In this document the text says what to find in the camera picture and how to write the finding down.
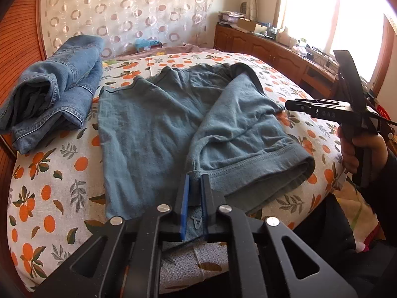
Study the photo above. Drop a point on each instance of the folded blue jeans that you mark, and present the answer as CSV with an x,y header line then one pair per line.
x,y
49,93

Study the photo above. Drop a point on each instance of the blue bag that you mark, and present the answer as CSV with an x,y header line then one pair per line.
x,y
145,42

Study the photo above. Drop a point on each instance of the stack of papers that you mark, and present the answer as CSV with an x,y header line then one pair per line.
x,y
229,16

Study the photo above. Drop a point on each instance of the floral blanket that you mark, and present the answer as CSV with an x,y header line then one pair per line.
x,y
186,49

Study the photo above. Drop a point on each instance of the sheer circle-pattern curtain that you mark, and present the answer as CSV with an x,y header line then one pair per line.
x,y
124,6

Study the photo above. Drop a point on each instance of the white charger dock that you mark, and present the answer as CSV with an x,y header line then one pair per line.
x,y
299,50

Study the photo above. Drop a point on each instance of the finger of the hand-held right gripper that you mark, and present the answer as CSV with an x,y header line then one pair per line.
x,y
325,102
299,107

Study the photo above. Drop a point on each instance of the person's dark trousers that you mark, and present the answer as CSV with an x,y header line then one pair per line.
x,y
328,248

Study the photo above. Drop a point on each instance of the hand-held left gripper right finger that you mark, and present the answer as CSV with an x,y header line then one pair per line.
x,y
203,198

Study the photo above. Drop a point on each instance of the green-lid jar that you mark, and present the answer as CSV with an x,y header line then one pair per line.
x,y
303,43

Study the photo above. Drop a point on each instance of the open cardboard box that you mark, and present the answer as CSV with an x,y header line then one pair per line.
x,y
249,24

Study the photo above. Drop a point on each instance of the person's right hand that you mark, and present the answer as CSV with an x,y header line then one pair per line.
x,y
347,152

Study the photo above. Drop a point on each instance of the grey-blue t-shirt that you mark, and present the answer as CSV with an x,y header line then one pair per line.
x,y
155,130

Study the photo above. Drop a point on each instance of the yellow patterned cloth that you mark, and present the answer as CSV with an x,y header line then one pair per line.
x,y
359,217

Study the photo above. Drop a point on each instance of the long wooden cabinet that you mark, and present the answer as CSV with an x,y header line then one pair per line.
x,y
263,49

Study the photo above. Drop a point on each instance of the white bottle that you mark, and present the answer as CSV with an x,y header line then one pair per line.
x,y
284,35

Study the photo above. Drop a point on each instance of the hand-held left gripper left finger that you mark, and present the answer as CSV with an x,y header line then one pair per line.
x,y
185,211

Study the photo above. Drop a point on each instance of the orange-print bed sheet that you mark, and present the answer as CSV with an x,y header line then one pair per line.
x,y
62,192

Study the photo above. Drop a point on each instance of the window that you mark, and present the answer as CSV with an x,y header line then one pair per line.
x,y
325,12

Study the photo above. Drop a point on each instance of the person's right forearm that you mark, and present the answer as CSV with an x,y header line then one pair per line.
x,y
384,186

